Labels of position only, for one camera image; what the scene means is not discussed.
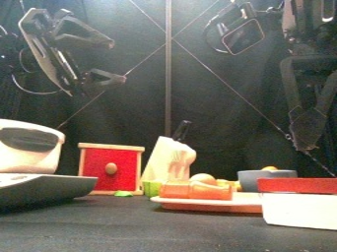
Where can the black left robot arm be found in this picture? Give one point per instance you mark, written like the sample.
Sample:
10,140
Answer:
8,65

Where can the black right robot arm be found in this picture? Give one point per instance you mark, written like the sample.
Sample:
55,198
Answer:
307,19

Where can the orange salmon sushi toy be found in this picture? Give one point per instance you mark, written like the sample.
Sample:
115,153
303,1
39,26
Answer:
197,191

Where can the orange toy fruit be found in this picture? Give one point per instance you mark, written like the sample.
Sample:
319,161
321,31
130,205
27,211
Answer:
269,168

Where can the grey-blue toy bowl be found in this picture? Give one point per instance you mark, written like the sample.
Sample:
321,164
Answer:
252,180

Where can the yellow toy food piece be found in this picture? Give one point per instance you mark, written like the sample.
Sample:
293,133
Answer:
230,184

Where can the white box with red lid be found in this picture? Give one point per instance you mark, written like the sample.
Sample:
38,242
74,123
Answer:
303,206

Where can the red wooden drawer box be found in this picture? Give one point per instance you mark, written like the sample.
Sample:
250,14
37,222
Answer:
99,160

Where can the white pot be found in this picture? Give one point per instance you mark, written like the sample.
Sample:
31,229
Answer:
28,147

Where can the tan round toy food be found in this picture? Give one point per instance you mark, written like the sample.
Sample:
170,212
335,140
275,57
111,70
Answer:
202,178

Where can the white toy knife block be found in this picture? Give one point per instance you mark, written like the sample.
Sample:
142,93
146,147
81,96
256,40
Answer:
169,160

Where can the green toy cube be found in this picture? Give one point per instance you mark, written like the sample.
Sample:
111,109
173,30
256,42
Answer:
152,188

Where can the small green toy piece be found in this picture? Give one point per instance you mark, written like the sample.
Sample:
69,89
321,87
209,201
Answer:
123,194

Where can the grey vertical frame pole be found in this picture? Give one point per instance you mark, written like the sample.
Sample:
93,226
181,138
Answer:
169,65

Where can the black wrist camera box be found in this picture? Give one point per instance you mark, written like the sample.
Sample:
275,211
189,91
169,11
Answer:
244,36

